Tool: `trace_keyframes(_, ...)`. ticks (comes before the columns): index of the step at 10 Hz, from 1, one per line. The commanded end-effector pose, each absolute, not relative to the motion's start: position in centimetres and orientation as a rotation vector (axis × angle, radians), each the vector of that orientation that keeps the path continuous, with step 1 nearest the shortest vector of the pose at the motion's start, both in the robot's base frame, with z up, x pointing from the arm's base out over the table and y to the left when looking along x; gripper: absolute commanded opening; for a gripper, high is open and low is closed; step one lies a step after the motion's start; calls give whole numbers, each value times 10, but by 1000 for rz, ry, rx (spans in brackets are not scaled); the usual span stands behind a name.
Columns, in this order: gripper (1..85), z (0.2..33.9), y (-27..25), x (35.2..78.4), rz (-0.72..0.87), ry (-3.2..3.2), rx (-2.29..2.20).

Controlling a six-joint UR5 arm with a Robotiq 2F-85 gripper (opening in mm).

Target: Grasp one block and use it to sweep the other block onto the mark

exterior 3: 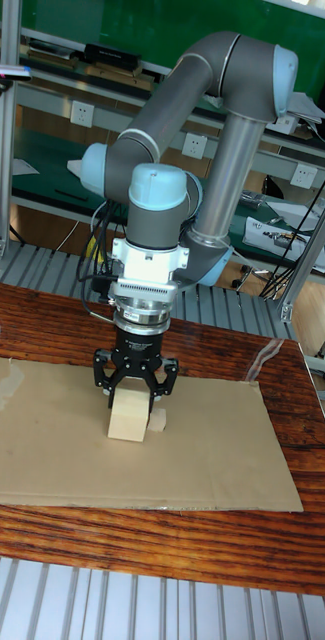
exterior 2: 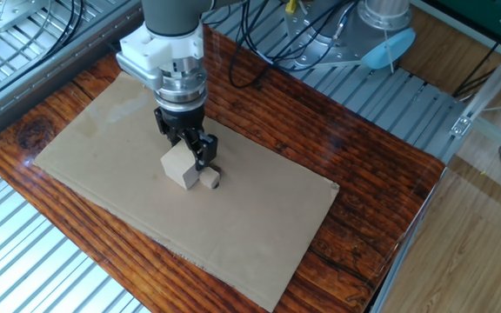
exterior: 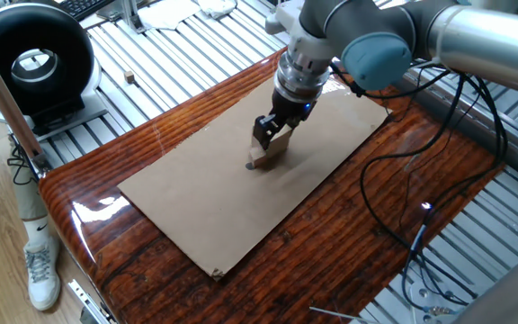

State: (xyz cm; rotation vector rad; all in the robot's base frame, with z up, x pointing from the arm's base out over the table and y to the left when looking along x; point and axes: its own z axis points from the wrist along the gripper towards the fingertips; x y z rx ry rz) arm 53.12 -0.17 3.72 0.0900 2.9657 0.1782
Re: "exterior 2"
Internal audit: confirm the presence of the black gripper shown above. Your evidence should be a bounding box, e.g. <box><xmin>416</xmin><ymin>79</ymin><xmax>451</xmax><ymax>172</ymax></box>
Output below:
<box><xmin>153</xmin><ymin>105</ymin><xmax>219</xmax><ymax>173</ymax></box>

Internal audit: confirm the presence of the large wooden block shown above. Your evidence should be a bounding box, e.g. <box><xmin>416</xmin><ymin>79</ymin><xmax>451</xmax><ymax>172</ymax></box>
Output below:
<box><xmin>160</xmin><ymin>139</ymin><xmax>203</xmax><ymax>191</ymax></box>

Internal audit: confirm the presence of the small wooden block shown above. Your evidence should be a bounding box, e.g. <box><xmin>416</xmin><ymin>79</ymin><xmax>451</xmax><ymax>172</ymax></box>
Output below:
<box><xmin>197</xmin><ymin>166</ymin><xmax>222</xmax><ymax>190</ymax></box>

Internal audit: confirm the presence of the brown cardboard sheet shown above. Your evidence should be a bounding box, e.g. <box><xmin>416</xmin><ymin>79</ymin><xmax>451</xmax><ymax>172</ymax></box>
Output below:
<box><xmin>32</xmin><ymin>70</ymin><xmax>341</xmax><ymax>313</ymax></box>

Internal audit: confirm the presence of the glossy dark wooden board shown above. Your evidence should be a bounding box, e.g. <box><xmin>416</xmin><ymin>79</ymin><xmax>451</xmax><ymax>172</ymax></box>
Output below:
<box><xmin>0</xmin><ymin>23</ymin><xmax>447</xmax><ymax>313</ymax></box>

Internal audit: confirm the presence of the silver perforated mounting plate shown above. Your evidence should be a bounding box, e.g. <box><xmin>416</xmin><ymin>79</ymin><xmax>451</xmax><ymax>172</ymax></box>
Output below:
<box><xmin>0</xmin><ymin>0</ymin><xmax>50</xmax><ymax>34</ymax></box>

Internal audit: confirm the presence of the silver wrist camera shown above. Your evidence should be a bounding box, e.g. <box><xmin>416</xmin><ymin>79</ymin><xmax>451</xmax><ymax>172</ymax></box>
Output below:
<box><xmin>115</xmin><ymin>51</ymin><xmax>165</xmax><ymax>92</ymax></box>

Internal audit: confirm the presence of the black looping cable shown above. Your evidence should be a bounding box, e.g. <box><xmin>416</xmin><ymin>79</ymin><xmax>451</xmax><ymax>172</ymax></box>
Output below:
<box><xmin>227</xmin><ymin>0</ymin><xmax>286</xmax><ymax>90</ymax></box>

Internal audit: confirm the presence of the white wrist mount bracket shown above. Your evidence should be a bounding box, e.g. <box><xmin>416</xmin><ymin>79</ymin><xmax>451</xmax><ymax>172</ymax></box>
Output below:
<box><xmin>117</xmin><ymin>21</ymin><xmax>206</xmax><ymax>73</ymax></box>

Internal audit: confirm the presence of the long aluminium profile rail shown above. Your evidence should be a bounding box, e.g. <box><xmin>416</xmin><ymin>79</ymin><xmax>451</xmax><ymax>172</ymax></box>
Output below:
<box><xmin>0</xmin><ymin>0</ymin><xmax>145</xmax><ymax>151</ymax></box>

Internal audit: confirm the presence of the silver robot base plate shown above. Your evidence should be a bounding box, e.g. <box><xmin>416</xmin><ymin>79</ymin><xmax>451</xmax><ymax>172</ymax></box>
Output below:
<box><xmin>283</xmin><ymin>0</ymin><xmax>391</xmax><ymax>71</ymax></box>

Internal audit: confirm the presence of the black cable with metal plug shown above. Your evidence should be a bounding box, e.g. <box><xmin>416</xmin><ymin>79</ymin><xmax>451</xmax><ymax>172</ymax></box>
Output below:
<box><xmin>271</xmin><ymin>0</ymin><xmax>358</xmax><ymax>67</ymax></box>

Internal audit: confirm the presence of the aluminium frame post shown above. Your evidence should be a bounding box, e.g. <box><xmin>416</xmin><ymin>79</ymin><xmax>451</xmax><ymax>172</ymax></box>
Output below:
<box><xmin>449</xmin><ymin>25</ymin><xmax>501</xmax><ymax>140</ymax></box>

